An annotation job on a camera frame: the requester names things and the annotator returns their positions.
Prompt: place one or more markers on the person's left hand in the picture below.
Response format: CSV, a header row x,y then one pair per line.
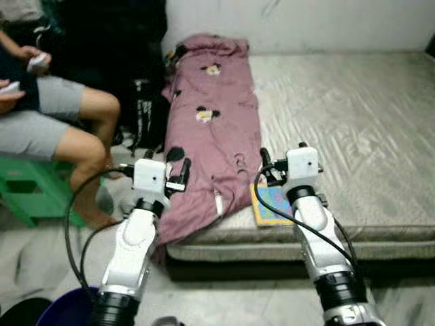
x,y
30,53

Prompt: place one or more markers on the blue plastic bucket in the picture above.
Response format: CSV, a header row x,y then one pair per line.
x,y
64,309

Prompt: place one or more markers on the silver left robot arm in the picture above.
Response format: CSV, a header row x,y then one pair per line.
x,y
132,251

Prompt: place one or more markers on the black round bin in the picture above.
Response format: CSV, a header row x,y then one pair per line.
x,y
20,316

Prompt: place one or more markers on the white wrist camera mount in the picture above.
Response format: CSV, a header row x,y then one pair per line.
x,y
149,175
302,165

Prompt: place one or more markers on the green plastic stool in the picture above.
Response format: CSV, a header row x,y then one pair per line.
x,y
34,190

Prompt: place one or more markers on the white quilted mattress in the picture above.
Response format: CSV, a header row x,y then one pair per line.
x,y
340,136

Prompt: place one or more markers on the person's right hand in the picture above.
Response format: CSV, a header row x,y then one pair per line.
x,y
10,102

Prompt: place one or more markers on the black backpack with white print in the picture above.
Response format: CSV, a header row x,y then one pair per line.
x,y
146,115

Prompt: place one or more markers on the person's left forearm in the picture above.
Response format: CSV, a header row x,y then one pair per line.
x,y
13,44

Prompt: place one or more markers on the silver left robot leg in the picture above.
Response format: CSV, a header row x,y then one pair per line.
x,y
166,321

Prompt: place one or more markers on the pink cartoon print blanket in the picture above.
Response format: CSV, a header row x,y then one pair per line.
x,y
211,136

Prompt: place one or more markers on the colourful children's book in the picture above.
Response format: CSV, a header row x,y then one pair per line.
x,y
268,204

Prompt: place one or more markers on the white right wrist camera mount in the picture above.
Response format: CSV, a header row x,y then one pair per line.
x,y
302,165

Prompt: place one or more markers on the white handheld controller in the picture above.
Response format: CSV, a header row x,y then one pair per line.
x,y
41,65
8,87

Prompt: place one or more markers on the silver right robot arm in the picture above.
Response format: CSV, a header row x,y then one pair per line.
x,y
326,251

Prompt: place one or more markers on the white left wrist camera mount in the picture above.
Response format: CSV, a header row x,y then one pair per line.
x,y
149,175

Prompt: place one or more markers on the person in grey shorts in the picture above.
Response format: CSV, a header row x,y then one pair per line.
x,y
41,129

